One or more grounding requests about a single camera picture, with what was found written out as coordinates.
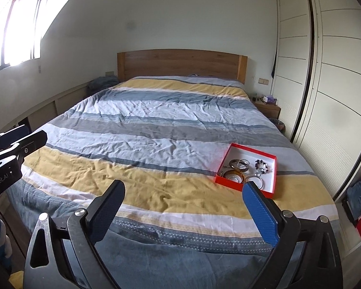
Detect large silver bangle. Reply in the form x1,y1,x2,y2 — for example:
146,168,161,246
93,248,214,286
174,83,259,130
245,174,264,190

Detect brown white bead bracelet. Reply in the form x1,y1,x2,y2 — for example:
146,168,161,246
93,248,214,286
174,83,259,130
254,158,273,175

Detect red white jewelry box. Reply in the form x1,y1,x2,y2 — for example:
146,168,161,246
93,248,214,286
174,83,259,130
214,144,277,198

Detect low white window cabinet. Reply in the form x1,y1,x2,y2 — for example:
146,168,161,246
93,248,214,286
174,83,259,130
0,82,89,132

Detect small amber bangle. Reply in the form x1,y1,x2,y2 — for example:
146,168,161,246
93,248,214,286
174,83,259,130
222,170,245,183

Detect striped bed duvet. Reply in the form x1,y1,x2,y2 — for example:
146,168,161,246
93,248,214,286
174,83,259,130
7,76,340,288

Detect blue jeans on shelf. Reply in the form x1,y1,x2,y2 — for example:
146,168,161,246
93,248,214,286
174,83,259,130
346,181,361,221

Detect white drawer shelf unit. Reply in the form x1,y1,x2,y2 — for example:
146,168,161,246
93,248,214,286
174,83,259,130
336,162,361,288

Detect wooden nightstand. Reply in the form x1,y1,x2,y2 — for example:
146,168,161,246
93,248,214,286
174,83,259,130
250,97,281,119

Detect purple item on nightstand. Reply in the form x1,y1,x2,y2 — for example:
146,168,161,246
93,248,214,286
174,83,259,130
262,95,277,105

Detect dark grey clothes pile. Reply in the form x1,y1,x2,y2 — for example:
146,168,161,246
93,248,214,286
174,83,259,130
86,76,120,96

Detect bright window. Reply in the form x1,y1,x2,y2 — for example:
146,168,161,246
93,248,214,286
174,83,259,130
0,0,46,71

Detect wooden headboard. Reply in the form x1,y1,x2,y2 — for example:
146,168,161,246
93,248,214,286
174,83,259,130
117,49,248,84

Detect white sliding wardrobe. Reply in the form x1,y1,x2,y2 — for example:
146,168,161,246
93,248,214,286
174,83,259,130
272,0,361,198

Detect beige wall switch panel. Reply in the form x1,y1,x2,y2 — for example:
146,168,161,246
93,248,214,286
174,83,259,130
258,78,269,85

